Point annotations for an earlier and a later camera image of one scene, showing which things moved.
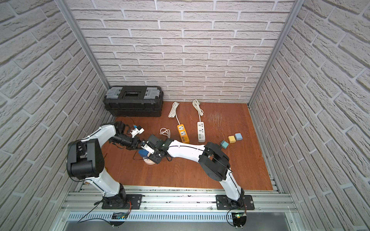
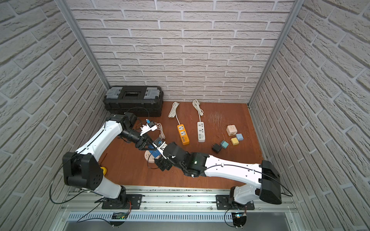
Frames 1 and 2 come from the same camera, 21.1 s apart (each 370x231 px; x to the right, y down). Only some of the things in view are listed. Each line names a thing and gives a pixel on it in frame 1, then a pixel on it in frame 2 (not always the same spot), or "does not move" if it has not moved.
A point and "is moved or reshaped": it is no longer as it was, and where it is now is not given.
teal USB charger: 224,144 does not move
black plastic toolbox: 134,101 does not move
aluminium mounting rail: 178,205 does not move
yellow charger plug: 231,139 is moved or reshaped
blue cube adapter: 143,152 is moved or reshaped
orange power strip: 184,135 does not move
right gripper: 154,158 → 161,163
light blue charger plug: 238,136 does not move
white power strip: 201,132 does not move
